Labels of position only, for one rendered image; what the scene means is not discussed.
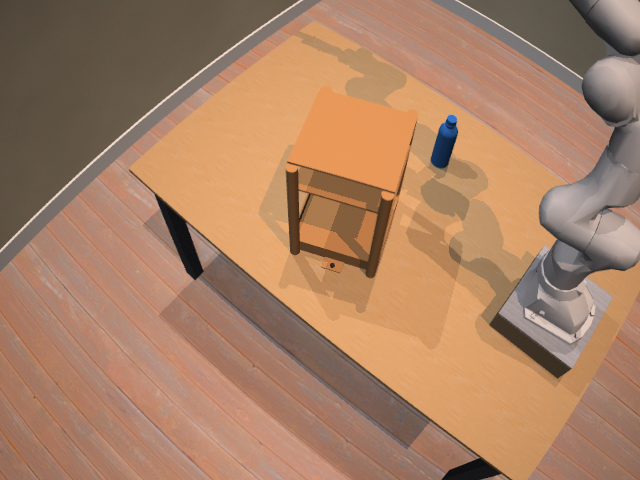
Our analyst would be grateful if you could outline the blue bottle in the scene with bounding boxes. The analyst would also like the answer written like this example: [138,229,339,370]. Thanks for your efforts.
[431,115,458,168]

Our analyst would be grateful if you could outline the brown wooden shelving unit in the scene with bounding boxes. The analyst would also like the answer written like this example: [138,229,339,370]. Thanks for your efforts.
[286,86,418,278]

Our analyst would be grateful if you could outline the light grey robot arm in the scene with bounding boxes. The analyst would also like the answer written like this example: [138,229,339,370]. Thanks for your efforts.
[521,0,640,345]

